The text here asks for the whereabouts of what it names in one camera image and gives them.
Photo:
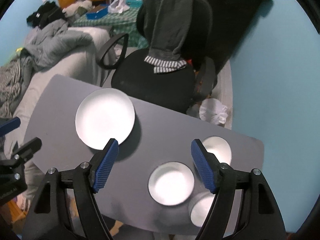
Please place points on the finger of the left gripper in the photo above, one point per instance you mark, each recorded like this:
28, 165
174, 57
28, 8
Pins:
27, 151
9, 126

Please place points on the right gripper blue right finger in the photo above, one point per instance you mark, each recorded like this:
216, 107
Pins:
207, 166

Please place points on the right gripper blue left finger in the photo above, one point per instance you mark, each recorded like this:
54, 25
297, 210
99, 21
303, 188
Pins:
102, 163

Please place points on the white bowl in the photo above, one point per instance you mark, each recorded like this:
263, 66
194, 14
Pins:
199, 206
219, 147
171, 183

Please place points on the white plate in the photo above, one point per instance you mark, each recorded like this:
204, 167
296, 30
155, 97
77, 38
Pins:
104, 114

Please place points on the striped garment on bed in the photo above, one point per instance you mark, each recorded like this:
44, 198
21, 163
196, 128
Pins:
11, 86

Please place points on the black office chair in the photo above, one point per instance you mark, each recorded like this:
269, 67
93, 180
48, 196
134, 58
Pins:
175, 90

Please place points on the black clothes pile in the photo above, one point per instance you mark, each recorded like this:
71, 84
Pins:
46, 14

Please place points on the blue box on bed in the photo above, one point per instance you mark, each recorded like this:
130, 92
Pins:
97, 12

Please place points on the grey hooded sweater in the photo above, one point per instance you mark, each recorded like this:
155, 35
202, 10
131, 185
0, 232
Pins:
166, 25

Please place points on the white plastic bag on bed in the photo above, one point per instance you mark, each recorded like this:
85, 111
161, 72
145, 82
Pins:
118, 7

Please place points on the white plastic bag by wall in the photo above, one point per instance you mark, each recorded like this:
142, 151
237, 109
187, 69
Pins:
210, 110

